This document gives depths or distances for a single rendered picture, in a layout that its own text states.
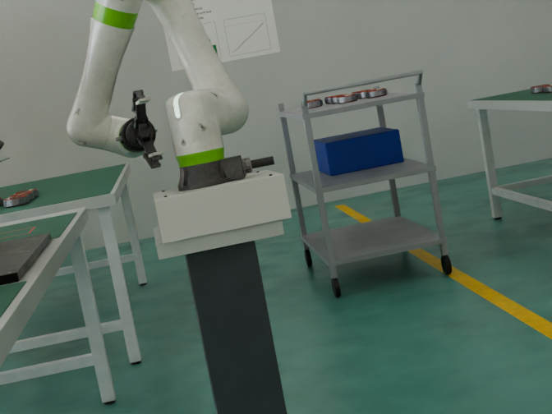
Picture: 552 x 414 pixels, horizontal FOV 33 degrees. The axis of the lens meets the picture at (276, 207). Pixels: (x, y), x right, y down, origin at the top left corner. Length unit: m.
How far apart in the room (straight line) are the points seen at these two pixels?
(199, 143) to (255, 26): 5.36
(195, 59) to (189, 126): 0.26
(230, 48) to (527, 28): 2.53
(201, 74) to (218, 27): 5.13
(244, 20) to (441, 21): 1.65
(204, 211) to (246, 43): 5.46
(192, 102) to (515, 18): 6.05
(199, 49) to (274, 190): 0.50
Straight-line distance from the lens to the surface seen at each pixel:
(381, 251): 4.53
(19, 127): 7.73
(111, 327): 4.05
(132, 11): 2.52
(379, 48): 7.86
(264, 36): 7.70
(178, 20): 2.59
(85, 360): 3.61
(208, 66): 2.56
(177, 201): 2.27
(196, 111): 2.38
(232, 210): 2.28
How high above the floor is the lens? 1.09
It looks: 8 degrees down
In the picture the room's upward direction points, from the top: 10 degrees counter-clockwise
